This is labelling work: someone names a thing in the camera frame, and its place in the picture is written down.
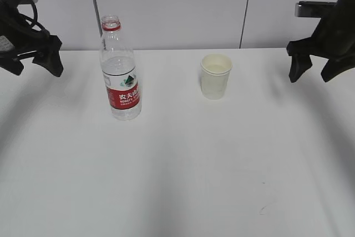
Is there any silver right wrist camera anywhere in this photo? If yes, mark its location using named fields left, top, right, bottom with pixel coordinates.
left=295, top=1, right=336, bottom=18

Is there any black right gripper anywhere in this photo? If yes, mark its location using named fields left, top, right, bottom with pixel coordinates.
left=286, top=0, right=355, bottom=83

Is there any clear Nongfu Spring water bottle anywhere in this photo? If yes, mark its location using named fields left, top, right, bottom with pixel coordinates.
left=99, top=15, right=141, bottom=120

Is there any white paper cup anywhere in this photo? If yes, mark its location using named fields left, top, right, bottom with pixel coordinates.
left=200, top=54, right=232, bottom=100

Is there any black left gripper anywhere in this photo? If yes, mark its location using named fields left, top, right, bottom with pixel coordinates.
left=0, top=0, right=63, bottom=77

